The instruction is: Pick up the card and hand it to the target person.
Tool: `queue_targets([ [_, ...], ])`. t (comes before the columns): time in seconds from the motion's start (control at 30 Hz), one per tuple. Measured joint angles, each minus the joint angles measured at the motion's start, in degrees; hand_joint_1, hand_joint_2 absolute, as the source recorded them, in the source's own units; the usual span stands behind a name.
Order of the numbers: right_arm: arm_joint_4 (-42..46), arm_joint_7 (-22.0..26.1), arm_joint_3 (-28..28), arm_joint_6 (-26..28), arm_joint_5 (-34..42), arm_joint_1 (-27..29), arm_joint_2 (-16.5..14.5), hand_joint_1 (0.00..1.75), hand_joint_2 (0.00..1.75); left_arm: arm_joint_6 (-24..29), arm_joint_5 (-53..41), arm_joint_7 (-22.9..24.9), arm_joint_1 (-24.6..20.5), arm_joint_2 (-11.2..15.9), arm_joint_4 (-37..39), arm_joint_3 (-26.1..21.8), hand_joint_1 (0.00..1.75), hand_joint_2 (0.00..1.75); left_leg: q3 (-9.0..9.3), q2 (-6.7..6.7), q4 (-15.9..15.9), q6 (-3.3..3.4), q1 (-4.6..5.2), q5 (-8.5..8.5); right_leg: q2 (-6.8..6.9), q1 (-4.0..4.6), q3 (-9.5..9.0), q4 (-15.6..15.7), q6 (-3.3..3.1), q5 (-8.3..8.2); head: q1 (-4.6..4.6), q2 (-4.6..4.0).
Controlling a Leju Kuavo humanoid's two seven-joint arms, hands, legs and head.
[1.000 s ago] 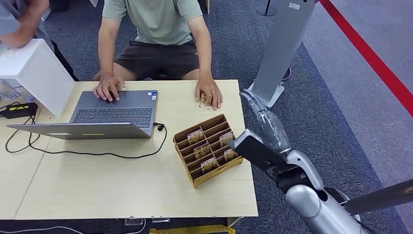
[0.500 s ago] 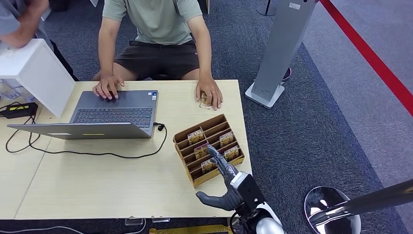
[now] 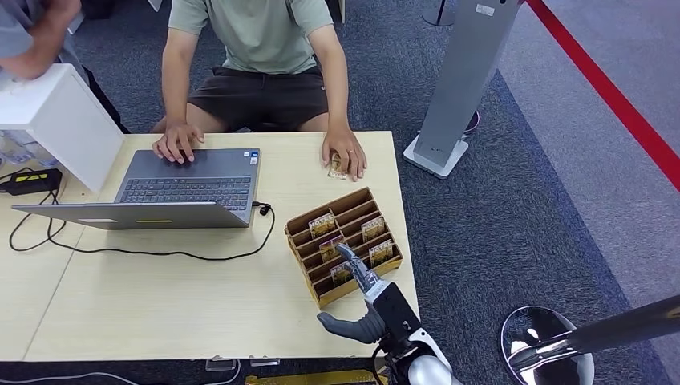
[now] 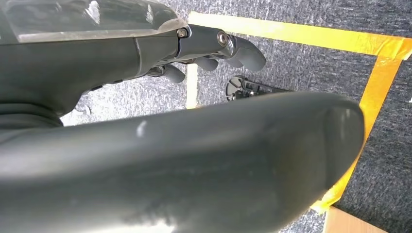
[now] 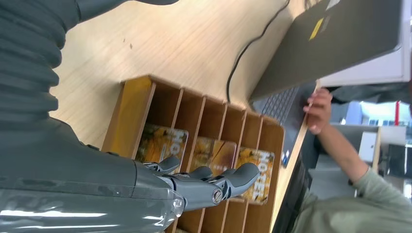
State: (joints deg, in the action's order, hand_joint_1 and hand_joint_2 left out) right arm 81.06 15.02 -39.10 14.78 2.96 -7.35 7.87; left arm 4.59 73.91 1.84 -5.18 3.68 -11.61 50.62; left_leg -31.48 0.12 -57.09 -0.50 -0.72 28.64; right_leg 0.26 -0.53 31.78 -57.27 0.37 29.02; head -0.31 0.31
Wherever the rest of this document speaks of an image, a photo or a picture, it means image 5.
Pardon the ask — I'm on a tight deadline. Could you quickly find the yellow hotel key card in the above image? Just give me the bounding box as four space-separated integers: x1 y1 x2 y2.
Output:
135 124 189 175
189 136 238 178
236 147 275 206

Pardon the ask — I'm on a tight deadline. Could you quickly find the black background monitor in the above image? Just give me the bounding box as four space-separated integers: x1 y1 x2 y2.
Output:
386 144 412 180

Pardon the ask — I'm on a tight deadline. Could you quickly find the wooden card organizer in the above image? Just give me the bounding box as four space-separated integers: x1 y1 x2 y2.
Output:
101 75 286 233

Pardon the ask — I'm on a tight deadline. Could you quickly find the black power cable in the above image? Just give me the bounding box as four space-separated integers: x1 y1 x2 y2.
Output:
226 0 291 103

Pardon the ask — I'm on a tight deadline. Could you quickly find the grey laptop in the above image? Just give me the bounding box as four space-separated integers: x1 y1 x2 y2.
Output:
249 0 404 168

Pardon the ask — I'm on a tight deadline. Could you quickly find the seated person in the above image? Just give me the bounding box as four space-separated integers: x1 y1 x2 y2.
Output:
272 88 412 233

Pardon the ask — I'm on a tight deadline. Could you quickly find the white background cabinet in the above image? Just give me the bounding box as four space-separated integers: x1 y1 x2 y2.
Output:
331 123 384 166

